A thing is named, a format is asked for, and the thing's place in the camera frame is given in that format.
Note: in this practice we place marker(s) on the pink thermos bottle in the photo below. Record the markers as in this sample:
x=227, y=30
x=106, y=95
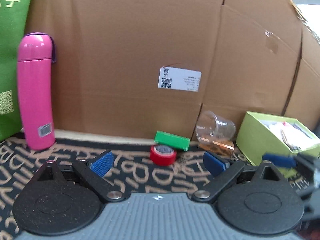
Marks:
x=36, y=54

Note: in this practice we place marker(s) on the white shipping label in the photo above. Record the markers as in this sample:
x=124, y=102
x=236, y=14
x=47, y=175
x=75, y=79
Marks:
x=179, y=79

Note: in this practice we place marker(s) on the large cardboard box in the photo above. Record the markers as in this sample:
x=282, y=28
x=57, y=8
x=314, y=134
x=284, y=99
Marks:
x=254, y=55

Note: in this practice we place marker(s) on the green small box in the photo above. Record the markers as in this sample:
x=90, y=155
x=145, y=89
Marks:
x=171, y=140

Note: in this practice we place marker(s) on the red tape roll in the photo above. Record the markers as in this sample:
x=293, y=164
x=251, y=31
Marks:
x=162, y=155

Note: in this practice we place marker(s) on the clear plastic cup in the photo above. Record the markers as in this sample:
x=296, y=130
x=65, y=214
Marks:
x=211, y=127

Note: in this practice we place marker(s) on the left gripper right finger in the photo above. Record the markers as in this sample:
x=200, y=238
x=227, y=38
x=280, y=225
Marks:
x=225, y=174

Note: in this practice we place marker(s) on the black patterned rug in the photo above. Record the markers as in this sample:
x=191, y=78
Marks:
x=132, y=171

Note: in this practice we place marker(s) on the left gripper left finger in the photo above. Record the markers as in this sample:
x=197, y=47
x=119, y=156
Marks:
x=92, y=172

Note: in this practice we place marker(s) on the light green storage box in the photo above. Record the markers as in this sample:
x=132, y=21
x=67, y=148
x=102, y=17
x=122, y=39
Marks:
x=264, y=133

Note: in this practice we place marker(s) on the green shopping bag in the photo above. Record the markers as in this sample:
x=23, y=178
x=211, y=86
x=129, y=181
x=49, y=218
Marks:
x=13, y=20

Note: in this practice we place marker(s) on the copper cosmetic box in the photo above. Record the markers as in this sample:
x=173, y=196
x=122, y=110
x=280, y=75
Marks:
x=218, y=146

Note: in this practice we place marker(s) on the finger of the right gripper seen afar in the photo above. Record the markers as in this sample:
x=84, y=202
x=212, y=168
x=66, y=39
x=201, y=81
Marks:
x=280, y=160

